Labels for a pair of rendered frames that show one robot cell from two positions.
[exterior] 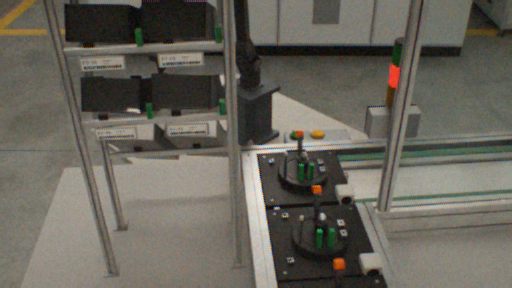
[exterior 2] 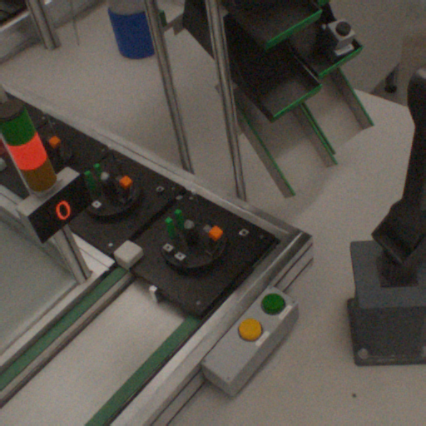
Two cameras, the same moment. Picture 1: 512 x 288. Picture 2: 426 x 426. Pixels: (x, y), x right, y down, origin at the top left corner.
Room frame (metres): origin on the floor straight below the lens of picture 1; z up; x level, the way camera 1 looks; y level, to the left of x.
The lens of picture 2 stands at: (1.83, -0.58, 1.94)
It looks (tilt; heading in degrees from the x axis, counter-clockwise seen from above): 47 degrees down; 144
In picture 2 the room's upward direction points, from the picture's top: 11 degrees counter-clockwise
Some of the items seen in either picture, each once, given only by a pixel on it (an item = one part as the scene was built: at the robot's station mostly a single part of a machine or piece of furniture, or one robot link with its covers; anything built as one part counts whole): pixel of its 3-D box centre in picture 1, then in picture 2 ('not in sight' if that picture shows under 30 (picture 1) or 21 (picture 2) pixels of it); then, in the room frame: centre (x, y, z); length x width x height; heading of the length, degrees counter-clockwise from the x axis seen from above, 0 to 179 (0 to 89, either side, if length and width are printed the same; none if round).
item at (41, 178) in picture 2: (397, 93); (37, 170); (1.04, -0.34, 1.28); 0.05 x 0.05 x 0.05
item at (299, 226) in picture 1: (321, 226); (107, 185); (0.89, -0.16, 1.01); 0.24 x 0.24 x 0.13; 4
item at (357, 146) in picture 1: (379, 154); (160, 399); (1.31, -0.40, 0.91); 0.89 x 0.06 x 0.11; 94
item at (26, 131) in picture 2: (404, 54); (15, 124); (1.04, -0.34, 1.38); 0.05 x 0.05 x 0.05
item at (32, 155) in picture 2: (400, 74); (27, 148); (1.04, -0.34, 1.33); 0.05 x 0.05 x 0.05
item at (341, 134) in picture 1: (317, 143); (251, 339); (1.36, -0.21, 0.93); 0.21 x 0.07 x 0.06; 94
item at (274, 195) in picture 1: (302, 177); (195, 249); (1.14, -0.14, 0.96); 0.24 x 0.24 x 0.02; 4
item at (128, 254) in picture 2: (344, 195); (129, 255); (1.05, -0.24, 0.97); 0.05 x 0.05 x 0.04; 4
